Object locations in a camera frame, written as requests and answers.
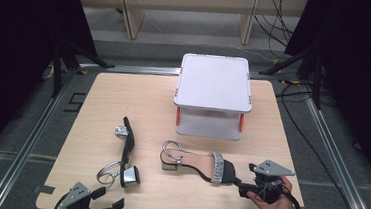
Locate bundle of black floor cables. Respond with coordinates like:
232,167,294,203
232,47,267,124
251,0,297,50

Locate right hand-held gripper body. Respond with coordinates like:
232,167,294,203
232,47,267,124
250,158,297,206

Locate light wooden desk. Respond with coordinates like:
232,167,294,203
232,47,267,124
70,0,310,55

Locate black tripod stand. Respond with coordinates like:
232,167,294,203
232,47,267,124
256,39,327,111
48,36,118,103

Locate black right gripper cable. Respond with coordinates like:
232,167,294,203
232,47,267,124
279,183,304,209

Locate long black floor cable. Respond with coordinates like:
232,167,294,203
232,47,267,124
266,80,371,209

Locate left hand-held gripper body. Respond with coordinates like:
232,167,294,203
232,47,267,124
53,180,103,209

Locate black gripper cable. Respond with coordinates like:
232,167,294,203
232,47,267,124
51,192,68,209
279,183,304,209

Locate metal floor rail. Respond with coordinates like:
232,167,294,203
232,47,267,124
0,64,79,209
78,59,182,79
295,93,371,209

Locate black curtain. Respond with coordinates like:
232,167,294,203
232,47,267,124
273,0,371,198
0,0,103,181

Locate white two-tier shoe rack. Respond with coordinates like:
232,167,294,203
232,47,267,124
170,52,256,143

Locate black silver block-heel sandal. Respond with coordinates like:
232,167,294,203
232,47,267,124
158,139,239,187
95,114,146,190

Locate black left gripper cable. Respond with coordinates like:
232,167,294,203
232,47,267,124
51,192,68,209

